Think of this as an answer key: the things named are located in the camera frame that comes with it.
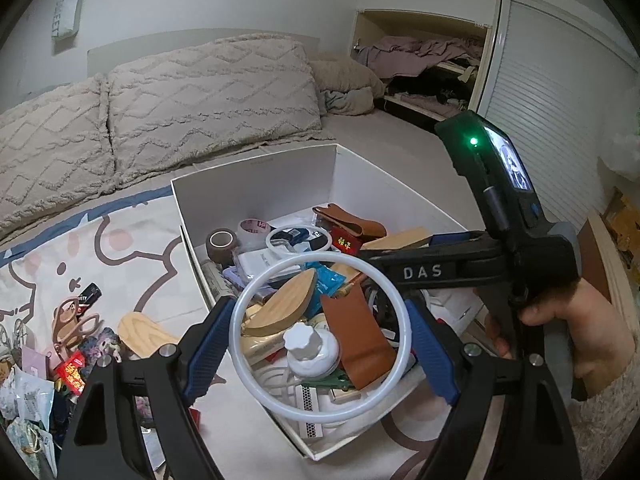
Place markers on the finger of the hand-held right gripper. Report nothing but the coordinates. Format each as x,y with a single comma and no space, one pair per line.
385,265
465,241

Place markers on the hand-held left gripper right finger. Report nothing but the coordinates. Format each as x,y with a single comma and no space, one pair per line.
430,360

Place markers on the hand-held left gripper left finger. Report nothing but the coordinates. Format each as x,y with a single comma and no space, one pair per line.
207,360

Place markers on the white jar with ribbed cap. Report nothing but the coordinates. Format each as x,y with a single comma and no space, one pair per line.
310,347

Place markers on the white cardboard box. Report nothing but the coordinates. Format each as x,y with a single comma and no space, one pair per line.
280,185

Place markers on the person's right forearm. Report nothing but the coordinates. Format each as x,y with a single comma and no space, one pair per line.
615,410

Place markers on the person's right hand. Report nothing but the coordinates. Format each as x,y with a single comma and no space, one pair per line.
580,330

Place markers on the long wooden block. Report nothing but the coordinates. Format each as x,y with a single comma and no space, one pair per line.
400,237

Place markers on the brown leather pouch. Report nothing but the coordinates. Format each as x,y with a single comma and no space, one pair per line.
360,227

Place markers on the small red case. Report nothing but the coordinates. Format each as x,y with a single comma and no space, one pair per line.
346,241

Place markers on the cream plastic object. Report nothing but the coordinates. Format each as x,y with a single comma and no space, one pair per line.
260,347

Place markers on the blue foil packet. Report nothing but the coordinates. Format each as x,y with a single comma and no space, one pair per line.
327,280

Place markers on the brown wooden board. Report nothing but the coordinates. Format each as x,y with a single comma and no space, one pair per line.
595,255

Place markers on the wooden oval piece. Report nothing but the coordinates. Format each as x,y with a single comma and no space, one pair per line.
285,305
145,335

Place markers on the brown leather piece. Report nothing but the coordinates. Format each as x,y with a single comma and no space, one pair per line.
360,340

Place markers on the grey marker tube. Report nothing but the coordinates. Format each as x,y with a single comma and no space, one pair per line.
217,280

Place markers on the cardboard boxes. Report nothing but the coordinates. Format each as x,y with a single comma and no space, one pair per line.
622,225

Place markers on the brown tape roll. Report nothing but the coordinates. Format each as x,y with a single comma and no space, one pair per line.
215,255

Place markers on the purple crochet ornament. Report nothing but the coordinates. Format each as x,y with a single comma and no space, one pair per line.
102,342

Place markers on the white card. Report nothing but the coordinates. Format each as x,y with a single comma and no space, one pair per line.
255,262

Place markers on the white perforated bar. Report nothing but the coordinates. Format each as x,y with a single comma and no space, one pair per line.
310,410

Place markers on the clear tape roll red print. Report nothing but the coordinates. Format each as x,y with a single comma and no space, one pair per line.
260,227

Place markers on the black lighter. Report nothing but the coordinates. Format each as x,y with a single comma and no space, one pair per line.
89,296

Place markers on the red snack packet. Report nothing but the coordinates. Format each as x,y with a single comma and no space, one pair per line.
70,372

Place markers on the white plastic bag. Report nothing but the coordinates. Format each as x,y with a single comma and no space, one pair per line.
625,155

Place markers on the white louvered door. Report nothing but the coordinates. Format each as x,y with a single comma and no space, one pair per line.
560,110

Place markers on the white closet shelf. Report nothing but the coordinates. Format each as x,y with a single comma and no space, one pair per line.
480,85

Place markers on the grey blue crumpled cloth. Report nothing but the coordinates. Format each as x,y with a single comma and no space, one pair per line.
350,101

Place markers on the pink notepad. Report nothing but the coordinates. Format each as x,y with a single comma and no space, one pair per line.
32,360

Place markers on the light blue packet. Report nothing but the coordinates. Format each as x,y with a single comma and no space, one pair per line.
27,395

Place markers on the beige fluffy cushion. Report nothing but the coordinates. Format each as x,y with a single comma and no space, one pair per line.
345,72

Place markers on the pink clothes pile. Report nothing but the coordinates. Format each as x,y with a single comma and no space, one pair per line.
400,55

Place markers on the glittery teal pouch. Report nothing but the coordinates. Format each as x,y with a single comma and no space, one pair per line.
30,447

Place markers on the beige textured pillow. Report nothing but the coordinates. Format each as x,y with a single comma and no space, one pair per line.
210,95
50,145

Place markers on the white wall sign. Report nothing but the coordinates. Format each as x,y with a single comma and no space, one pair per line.
67,10

